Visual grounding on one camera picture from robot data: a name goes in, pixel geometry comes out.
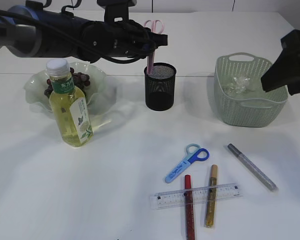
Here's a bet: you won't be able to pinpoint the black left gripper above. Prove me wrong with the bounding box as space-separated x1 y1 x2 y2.
77 20 168 63

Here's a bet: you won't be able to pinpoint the pink scissors with cover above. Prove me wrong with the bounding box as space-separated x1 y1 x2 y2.
143 19 165 76

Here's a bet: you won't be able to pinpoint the purple artificial grape bunch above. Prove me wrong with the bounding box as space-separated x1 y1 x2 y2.
44 67 91 98

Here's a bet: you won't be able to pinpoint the clear plastic sheet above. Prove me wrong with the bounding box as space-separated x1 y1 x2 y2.
221 75 257 98

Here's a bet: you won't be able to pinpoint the yellow tea plastic bottle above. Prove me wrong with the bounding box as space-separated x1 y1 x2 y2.
46 58 93 148

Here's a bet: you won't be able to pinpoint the blue scissors with cover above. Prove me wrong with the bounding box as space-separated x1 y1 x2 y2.
164 143 210 184

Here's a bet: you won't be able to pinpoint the transparent plastic ruler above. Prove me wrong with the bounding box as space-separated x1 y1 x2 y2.
149 183 242 210

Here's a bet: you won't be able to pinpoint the silver glitter pen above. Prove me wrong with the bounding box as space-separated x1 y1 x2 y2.
227 143 278 192

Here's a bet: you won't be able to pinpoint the gold glitter pen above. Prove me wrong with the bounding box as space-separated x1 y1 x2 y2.
205 164 218 228

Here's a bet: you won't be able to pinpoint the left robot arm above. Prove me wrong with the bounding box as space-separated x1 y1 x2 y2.
0 0 168 64

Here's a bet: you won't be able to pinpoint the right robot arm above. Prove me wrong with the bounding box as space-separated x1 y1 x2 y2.
261 29 300 96

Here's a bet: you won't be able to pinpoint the black mesh pen holder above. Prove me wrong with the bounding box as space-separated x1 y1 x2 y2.
144 62 177 111

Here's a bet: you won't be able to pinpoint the green plastic woven basket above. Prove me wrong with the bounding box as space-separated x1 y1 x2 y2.
214 52 288 128

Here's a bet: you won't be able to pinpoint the green wavy glass plate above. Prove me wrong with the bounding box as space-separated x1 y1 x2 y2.
23 62 106 112

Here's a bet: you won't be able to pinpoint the red glitter pen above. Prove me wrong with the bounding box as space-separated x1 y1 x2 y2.
184 174 195 240

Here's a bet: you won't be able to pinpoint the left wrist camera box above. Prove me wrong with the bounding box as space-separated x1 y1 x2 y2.
97 0 137 23

